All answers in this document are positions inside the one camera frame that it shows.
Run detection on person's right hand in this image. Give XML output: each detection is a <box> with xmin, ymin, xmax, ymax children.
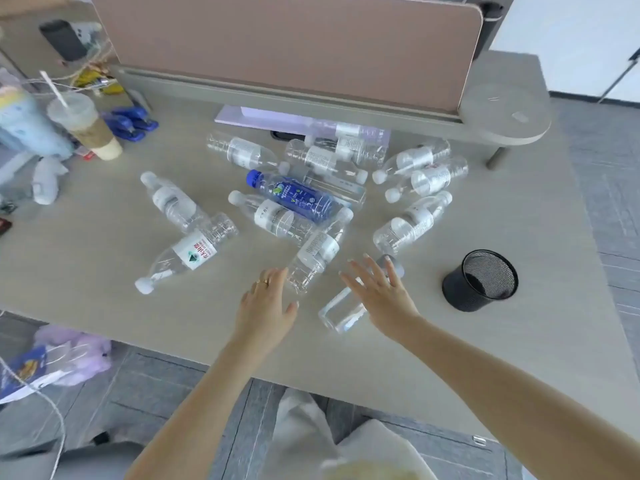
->
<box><xmin>340</xmin><ymin>254</ymin><xmax>422</xmax><ymax>343</ymax></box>

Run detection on person's left hand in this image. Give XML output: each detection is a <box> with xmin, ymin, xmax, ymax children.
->
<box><xmin>234</xmin><ymin>267</ymin><xmax>300</xmax><ymax>346</ymax></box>

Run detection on person's right forearm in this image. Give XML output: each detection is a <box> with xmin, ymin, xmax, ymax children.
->
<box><xmin>390</xmin><ymin>315</ymin><xmax>640</xmax><ymax>480</ymax></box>

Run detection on person's left forearm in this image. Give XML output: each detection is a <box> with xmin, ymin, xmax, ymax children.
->
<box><xmin>125</xmin><ymin>335</ymin><xmax>286</xmax><ymax>480</ymax></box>

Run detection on pile of clear water bottles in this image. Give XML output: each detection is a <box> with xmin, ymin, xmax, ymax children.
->
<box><xmin>134</xmin><ymin>130</ymin><xmax>470</xmax><ymax>335</ymax></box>

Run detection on black mesh pen cup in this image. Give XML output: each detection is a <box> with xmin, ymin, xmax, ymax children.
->
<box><xmin>442</xmin><ymin>250</ymin><xmax>519</xmax><ymax>313</ymax></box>

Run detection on blue plastic bottle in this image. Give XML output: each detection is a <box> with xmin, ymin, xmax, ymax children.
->
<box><xmin>246</xmin><ymin>169</ymin><xmax>337</xmax><ymax>223</ymax></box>

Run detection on person's white trousers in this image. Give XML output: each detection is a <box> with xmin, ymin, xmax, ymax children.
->
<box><xmin>260</xmin><ymin>387</ymin><xmax>438</xmax><ymax>480</ymax></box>

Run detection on pale purple flat box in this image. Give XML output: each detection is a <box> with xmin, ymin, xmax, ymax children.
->
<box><xmin>215</xmin><ymin>105</ymin><xmax>392</xmax><ymax>143</ymax></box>

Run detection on grey round desk shelf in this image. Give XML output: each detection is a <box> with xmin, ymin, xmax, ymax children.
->
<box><xmin>457</xmin><ymin>51</ymin><xmax>552</xmax><ymax>170</ymax></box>

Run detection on pink desk divider panel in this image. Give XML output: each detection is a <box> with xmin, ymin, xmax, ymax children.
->
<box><xmin>90</xmin><ymin>0</ymin><xmax>485</xmax><ymax>114</ymax></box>

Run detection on blue stapler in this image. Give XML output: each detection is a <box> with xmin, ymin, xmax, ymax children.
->
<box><xmin>102</xmin><ymin>106</ymin><xmax>160</xmax><ymax>143</ymax></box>

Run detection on plastic drink cup with straw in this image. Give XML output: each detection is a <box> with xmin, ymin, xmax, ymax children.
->
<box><xmin>39</xmin><ymin>71</ymin><xmax>124</xmax><ymax>161</ymax></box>

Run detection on blue and white plastic bag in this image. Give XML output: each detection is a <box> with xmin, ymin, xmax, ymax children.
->
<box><xmin>0</xmin><ymin>345</ymin><xmax>66</xmax><ymax>405</ymax></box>

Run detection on yellow snack wrapper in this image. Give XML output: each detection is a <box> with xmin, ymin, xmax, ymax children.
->
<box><xmin>72</xmin><ymin>65</ymin><xmax>126</xmax><ymax>95</ymax></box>

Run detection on black phone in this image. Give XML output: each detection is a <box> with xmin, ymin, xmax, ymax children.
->
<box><xmin>39</xmin><ymin>20</ymin><xmax>89</xmax><ymax>63</ymax></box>

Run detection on white cable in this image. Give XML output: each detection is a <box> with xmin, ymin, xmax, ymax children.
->
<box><xmin>0</xmin><ymin>356</ymin><xmax>67</xmax><ymax>480</ymax></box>

